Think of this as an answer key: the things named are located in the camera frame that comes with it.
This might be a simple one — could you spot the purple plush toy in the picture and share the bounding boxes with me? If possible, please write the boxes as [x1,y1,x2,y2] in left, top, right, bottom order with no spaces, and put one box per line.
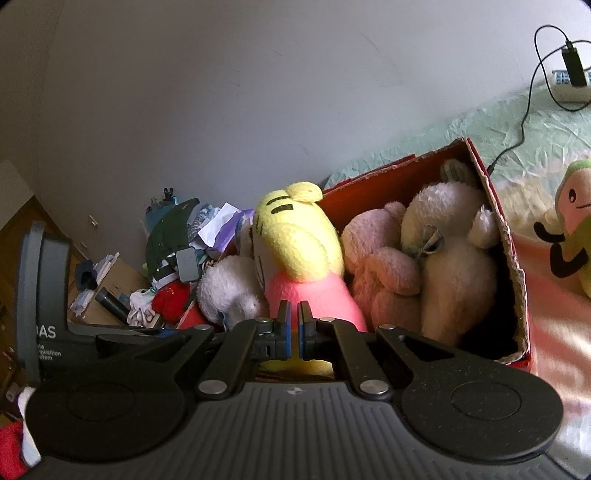
[342,200,423,333]

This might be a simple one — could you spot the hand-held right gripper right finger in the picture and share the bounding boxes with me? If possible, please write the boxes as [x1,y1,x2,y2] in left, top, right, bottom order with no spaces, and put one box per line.
[298,300,467,401]

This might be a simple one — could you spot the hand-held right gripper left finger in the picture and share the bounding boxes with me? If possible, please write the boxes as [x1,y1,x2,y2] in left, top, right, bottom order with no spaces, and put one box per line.
[95,299,294,401]

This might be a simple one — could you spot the red cardboard box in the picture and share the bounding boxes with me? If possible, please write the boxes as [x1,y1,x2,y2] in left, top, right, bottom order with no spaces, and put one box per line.
[178,137,534,374]

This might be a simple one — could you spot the small black object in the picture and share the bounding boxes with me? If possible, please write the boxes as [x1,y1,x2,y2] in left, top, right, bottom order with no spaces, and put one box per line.
[78,260,97,291]

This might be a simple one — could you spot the white crumpled cloth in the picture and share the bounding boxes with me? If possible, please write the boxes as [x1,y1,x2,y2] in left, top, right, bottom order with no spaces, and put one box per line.
[128,290,157,326]

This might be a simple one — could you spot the green avocado plush toy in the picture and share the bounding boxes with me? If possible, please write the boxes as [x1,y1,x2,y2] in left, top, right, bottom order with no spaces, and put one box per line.
[533,159,591,301]

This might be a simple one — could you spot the small white plush toy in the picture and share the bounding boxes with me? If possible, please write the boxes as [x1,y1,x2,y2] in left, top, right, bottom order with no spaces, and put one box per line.
[198,255,271,330]

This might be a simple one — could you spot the white paper sheet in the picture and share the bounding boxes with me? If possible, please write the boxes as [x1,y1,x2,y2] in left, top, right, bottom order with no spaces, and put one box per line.
[198,203,243,247]

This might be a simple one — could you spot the purple packet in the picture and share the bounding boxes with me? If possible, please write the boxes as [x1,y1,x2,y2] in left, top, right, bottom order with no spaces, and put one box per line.
[215,209,256,252]

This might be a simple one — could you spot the large white plush toy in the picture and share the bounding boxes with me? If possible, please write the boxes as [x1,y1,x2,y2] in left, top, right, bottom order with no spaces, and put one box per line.
[401,159,502,347]

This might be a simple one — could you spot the dark green cap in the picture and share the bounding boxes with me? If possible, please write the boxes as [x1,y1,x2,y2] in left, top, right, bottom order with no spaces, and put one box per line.
[145,198,201,280]

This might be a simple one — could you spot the white power strip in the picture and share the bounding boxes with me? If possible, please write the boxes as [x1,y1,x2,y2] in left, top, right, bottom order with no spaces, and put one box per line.
[551,69,591,103]

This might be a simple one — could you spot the yellow tiger plush toy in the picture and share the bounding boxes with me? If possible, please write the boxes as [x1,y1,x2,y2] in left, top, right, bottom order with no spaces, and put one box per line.
[252,181,370,384]

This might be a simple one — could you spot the black charger cable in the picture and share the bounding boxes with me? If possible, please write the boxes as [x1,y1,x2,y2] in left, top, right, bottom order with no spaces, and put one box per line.
[487,25,591,174]

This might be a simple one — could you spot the grey power bank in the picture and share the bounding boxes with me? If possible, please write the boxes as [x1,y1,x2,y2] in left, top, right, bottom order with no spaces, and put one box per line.
[177,246,200,282]

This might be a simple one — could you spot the red cloth item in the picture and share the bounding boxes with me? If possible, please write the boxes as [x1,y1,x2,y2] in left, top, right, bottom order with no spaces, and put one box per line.
[152,281,191,324]

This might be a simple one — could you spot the blue and black clip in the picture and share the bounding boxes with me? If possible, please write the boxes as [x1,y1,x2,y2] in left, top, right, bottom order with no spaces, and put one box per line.
[148,187,178,217]

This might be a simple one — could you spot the black cylindrical bottle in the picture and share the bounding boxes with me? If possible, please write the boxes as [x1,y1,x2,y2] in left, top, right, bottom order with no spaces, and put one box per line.
[95,287,132,324]

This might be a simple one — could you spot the white papers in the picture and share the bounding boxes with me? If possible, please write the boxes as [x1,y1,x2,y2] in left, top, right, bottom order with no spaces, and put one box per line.
[69,251,122,317]

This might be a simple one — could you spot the brown cardboard box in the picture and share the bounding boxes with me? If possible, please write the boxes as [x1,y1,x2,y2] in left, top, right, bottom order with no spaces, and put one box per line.
[67,256,151,326]

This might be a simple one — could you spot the black charger adapter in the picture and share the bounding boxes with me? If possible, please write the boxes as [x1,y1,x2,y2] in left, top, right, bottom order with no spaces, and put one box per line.
[561,41,588,88]

